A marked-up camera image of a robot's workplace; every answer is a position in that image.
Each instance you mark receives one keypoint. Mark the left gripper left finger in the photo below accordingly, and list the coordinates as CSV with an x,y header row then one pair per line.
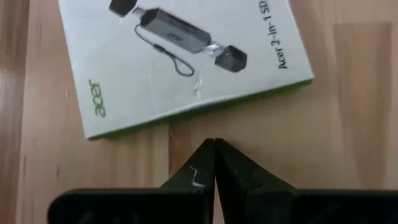
x,y
174,205

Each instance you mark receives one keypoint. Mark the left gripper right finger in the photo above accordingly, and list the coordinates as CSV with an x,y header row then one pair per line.
x,y
264,202

